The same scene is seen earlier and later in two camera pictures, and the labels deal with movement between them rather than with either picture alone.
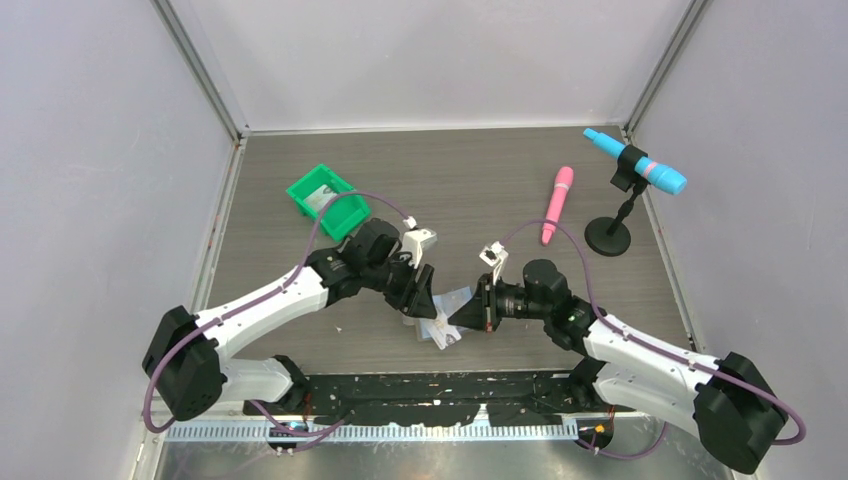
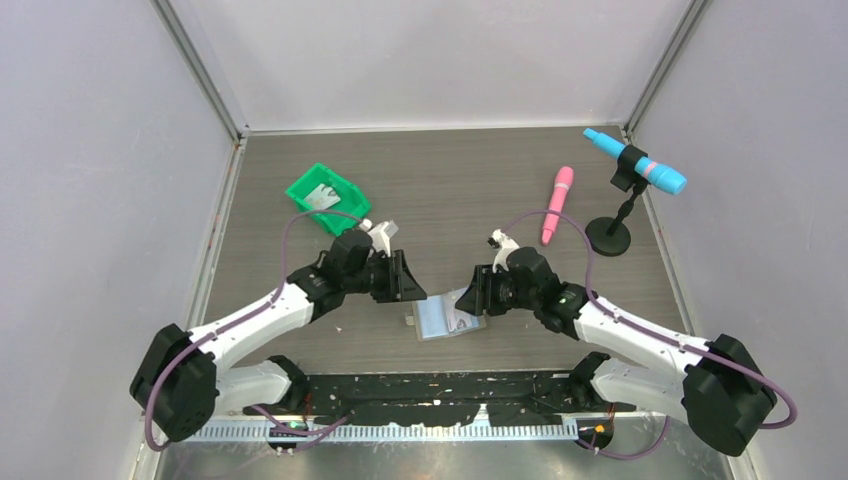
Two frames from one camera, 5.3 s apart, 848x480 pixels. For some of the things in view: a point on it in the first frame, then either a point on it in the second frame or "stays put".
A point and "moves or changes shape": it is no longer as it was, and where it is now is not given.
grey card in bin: x=318 y=198 stays put
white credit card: x=444 y=334 moves or changes shape
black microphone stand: x=611 y=236 stays put
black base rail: x=324 y=399 stays put
